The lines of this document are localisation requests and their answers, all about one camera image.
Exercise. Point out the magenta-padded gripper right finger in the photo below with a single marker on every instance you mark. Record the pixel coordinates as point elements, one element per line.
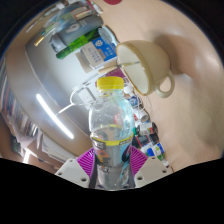
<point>151,168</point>

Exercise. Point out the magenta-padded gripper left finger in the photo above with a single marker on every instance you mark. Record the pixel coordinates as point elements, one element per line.
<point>70,170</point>

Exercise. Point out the clear yellow-capped drink bottle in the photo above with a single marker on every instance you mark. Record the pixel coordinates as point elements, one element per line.
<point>110,133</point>

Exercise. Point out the white bottle with blue label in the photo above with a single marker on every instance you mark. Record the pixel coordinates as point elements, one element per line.
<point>155,150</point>

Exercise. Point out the small white roll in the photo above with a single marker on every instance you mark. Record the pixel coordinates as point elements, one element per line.
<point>143,117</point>

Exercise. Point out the white under-shelf light bar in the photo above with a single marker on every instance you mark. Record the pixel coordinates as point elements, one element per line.
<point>55,116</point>

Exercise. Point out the wooden shelf unit with books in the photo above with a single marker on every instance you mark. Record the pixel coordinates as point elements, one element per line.
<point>20,120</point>

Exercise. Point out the cream ceramic cup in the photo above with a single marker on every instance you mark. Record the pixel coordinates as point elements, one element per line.
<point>155,61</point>

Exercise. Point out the spoon in cup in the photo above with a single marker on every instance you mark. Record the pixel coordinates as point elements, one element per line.
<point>133,62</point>

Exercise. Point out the white and blue box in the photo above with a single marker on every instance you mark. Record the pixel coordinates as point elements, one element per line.
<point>96,52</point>

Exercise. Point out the grey shaker bottle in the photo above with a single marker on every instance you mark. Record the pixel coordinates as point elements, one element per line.
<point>76,30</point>

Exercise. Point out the white wall socket strip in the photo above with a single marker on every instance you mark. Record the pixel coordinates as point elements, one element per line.
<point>86,96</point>

